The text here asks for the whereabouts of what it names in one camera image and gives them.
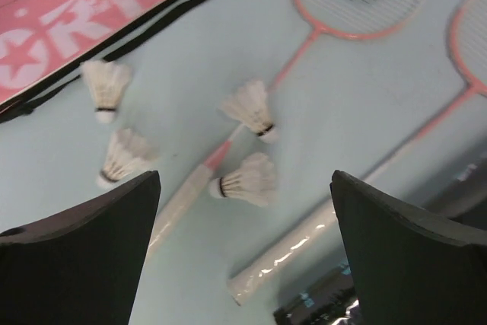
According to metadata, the pink badminton racket left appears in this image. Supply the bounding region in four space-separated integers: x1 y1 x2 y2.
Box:
146 0 423 260

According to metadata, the white shuttlecock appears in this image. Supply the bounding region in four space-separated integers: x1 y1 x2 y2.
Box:
97 128 157 189
220 79 279 144
81 60 132 124
208 152 276 207

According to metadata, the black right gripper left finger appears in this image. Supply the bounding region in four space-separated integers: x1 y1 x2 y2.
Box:
1 170 161 324

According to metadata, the black shuttlecock tube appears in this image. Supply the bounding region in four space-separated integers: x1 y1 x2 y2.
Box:
273 165 486 324

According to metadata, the pink badminton racket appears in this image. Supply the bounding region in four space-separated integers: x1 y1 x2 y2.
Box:
146 0 423 260
228 0 486 306

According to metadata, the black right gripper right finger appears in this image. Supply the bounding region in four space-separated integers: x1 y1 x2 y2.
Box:
330 170 486 324

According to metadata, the pink badminton racket right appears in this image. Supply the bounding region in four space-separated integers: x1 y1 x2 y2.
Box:
228 0 486 306

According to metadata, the pink racket bag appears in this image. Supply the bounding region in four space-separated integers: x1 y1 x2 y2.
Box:
1 0 207 122

